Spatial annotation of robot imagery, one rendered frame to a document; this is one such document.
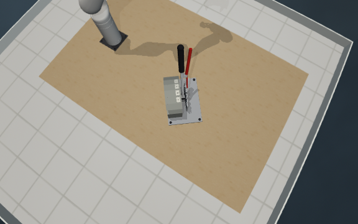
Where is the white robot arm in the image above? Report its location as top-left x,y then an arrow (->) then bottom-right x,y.
78,0 -> 122,45

